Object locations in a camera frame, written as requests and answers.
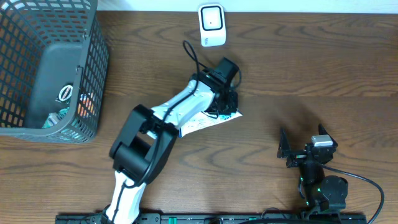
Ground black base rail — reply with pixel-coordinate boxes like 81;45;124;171
55;212;367;224

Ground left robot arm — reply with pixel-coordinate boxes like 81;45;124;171
102;58;241;223

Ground grey plastic mesh basket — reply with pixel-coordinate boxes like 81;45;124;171
1;0;109;144

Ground white barcode scanner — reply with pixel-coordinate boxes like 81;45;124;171
198;4;226;47

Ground green Zam-Buk ointment box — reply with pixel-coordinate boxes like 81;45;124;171
55;84;73;105

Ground orange snack packet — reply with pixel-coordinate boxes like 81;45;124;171
78;93;95;118

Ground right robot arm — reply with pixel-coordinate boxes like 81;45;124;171
277;125;348;220

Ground teal white tissue packet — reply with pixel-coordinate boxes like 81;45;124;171
58;107;70;120

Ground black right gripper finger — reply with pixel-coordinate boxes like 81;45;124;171
318;124;330;137
277;128;291;159

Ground cream snack bag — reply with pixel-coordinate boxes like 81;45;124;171
179;110;243;138

